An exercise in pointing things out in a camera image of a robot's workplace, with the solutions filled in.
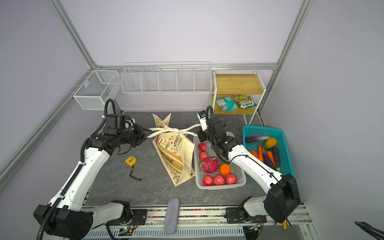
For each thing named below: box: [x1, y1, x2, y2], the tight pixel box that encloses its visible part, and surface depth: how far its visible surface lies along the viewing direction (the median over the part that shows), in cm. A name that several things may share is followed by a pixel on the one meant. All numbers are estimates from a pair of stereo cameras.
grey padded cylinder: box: [164, 196, 181, 235], surface depth 74 cm
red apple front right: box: [225, 173, 238, 184], surface depth 82 cm
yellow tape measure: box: [125, 156, 142, 181], surface depth 93 cm
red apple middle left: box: [199, 151, 209, 162], surface depth 92 cm
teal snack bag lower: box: [215, 96, 238, 112], surface depth 101 cm
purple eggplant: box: [245, 136, 271, 143], surface depth 101 cm
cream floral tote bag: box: [147, 113, 201, 187], surface depth 79 cm
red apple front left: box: [203, 175, 214, 186], surface depth 82 cm
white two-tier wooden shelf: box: [211, 71, 267, 125], surface depth 96 cm
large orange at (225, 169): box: [219, 163, 231, 176], surface depth 86 cm
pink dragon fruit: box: [202, 157, 221, 174], surface depth 86 cm
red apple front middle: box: [214, 174, 225, 186], surface depth 82 cm
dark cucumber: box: [272, 147, 281, 172], surface depth 93 cm
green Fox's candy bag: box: [232, 94, 257, 110], surface depth 103 cm
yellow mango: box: [265, 137, 278, 149], surface depth 98 cm
